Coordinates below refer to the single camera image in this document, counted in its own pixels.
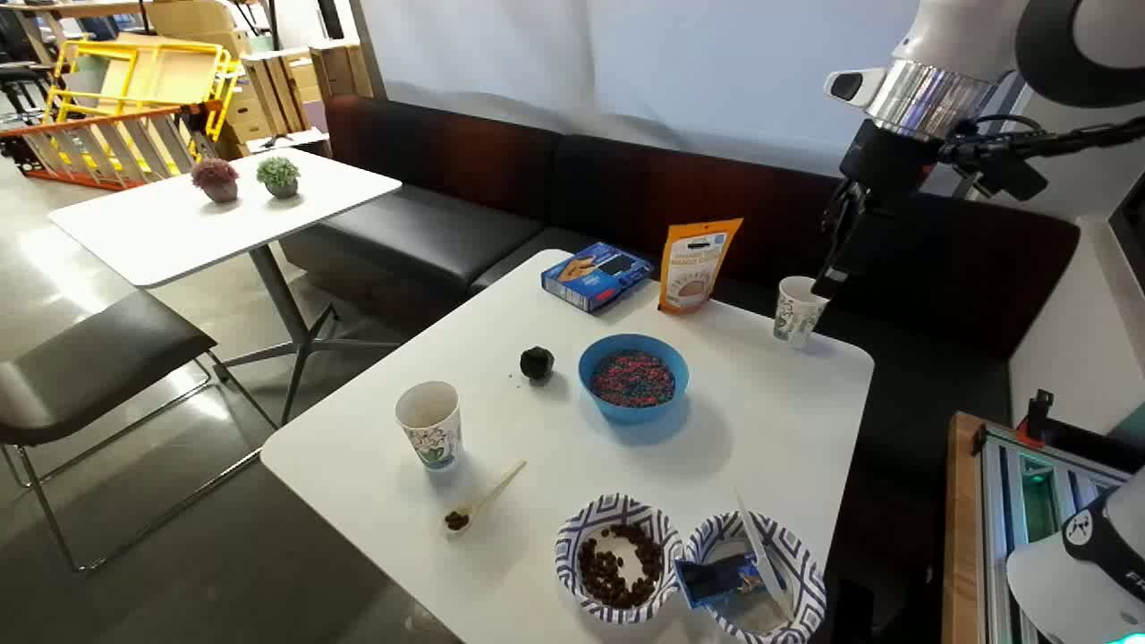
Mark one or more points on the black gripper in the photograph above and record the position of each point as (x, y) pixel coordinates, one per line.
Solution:
(892, 165)

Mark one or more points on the orange and white food packet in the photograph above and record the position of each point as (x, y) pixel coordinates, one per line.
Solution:
(698, 270)

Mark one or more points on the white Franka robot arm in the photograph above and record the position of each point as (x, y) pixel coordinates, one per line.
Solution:
(953, 28)

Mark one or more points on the patterned paper bowl with packet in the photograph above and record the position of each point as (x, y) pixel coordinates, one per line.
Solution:
(791, 574)

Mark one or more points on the small dark blue packet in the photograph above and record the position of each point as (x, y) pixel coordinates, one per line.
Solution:
(720, 585)

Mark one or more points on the paper cup with candies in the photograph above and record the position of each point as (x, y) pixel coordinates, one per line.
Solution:
(799, 308)

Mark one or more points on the large white square table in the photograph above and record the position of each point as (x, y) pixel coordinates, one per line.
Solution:
(764, 417)

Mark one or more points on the blue bowl with candies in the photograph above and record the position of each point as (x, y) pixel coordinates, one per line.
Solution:
(634, 381)

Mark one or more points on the blue cookie box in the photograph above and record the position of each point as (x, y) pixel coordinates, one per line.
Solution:
(594, 275)

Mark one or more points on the black and red clamp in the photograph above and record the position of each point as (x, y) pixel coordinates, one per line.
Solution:
(1033, 417)

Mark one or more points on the white projection screen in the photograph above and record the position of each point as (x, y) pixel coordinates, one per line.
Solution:
(620, 57)

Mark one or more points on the wooden edged glass cabinet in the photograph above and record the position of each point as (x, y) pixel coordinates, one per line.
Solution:
(962, 522)

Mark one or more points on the white plastic utensil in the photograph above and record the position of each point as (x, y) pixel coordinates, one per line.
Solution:
(767, 559)

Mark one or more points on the small black ball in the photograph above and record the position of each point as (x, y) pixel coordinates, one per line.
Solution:
(538, 361)

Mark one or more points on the dark brown bench backrest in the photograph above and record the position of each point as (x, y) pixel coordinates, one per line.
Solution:
(477, 149)

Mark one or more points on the patterned paper bowl with chocolate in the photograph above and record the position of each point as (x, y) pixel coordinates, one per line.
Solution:
(616, 564)

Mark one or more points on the white cap with panda logo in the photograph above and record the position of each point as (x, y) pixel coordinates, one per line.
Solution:
(1061, 585)

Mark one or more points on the small wooden spoon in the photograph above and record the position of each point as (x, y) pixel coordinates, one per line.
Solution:
(486, 494)

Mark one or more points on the empty printed paper cup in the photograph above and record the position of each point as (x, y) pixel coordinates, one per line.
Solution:
(430, 423)

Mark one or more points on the green potted plant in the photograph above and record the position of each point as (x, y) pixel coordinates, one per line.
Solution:
(280, 176)

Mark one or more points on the light wooden drawer cabinet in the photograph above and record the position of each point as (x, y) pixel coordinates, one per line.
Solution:
(280, 90)

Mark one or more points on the maroon potted plant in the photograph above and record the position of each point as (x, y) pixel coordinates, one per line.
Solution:
(214, 178)

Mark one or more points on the white table with metal legs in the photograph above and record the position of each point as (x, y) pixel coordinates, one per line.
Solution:
(154, 225)

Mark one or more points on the yellow metal rack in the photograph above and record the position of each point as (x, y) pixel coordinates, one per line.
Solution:
(131, 71)

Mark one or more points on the black chair with metal legs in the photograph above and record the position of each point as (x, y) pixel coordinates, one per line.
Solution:
(95, 360)

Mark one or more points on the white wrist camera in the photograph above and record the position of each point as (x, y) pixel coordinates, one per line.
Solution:
(851, 87)

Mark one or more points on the orange metal frame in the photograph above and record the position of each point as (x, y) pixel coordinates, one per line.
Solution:
(95, 149)

